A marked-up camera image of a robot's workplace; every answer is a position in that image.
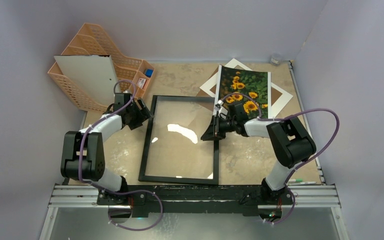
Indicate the brown backing board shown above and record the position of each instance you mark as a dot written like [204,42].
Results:
[208,89]

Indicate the white pen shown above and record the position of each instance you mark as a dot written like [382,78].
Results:
[302,183]

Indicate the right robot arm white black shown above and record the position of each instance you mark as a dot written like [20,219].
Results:
[290,141]

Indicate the sunflower photo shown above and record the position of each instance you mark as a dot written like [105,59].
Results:
[250,89]

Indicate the blue small box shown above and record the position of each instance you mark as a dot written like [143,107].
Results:
[149,72]

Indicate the black picture frame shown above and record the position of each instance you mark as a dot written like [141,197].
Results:
[142,177]

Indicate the red white small box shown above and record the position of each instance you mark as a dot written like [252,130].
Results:
[141,82]

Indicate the clear glass pane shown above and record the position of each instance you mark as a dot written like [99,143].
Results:
[176,149]

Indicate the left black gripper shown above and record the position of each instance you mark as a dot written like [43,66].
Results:
[143,114]

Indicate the green marker pen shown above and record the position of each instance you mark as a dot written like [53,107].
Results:
[296,180]

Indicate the white folder board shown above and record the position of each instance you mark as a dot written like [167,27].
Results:
[93,74]

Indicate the white mat board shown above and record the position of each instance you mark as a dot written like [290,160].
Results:
[275,107]

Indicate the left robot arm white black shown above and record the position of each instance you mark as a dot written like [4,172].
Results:
[83,157]

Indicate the orange plastic file organizer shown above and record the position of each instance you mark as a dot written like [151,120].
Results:
[92,39]

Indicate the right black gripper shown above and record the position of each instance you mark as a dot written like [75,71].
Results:
[216,125]

